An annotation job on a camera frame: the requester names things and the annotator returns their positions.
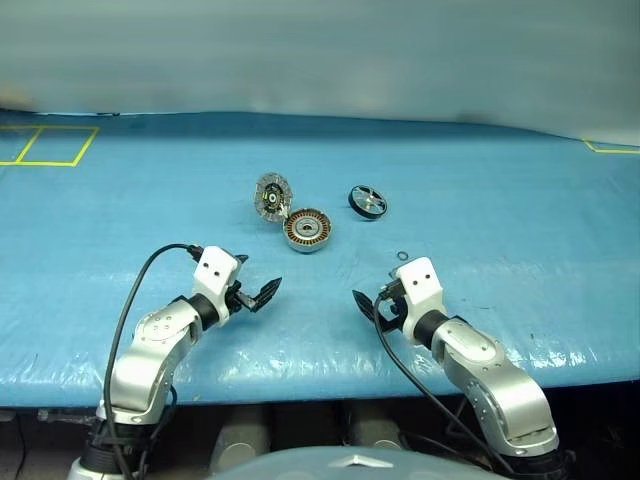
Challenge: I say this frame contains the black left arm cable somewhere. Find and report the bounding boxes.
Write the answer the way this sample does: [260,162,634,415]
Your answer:
[102,242,204,480]

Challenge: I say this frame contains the grey rounded cylinder shape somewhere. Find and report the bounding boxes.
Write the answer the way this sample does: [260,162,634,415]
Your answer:
[347,401,412,451]
[209,403,272,472]

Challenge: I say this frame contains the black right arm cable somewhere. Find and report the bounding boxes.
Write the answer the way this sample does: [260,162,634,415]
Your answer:
[373,292,516,479]

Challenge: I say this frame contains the motor stator with copper windings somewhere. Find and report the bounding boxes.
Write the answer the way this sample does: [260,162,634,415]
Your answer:
[282,207,335,255]

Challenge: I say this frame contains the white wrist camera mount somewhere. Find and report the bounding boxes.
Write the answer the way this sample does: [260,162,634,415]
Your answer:
[394,256,447,347]
[192,245,240,327]

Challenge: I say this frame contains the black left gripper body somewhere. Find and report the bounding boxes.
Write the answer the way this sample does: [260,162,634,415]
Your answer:
[224,278,257,318]

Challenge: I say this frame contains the grey robot chest shell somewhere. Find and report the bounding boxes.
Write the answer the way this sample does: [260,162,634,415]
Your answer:
[209,446,512,480]

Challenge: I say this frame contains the black motor rotor silver spokes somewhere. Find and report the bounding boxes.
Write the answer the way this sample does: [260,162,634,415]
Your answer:
[346,184,391,222]

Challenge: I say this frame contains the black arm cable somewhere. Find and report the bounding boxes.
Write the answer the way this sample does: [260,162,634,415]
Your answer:
[102,242,204,480]
[373,292,516,479]

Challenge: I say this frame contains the finned silver motor end cap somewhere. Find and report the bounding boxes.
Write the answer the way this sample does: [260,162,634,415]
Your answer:
[254,171,295,226]

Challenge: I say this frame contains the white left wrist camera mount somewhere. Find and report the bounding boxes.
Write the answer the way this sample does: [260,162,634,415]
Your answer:
[192,245,240,327]

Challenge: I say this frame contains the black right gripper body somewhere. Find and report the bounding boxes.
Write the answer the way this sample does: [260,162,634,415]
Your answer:
[374,278,410,334]

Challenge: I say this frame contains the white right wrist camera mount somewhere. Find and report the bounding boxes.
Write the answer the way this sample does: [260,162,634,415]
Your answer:
[394,256,447,347]

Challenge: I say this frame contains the blue table cover sheet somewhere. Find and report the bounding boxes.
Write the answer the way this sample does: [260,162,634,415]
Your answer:
[0,108,640,407]

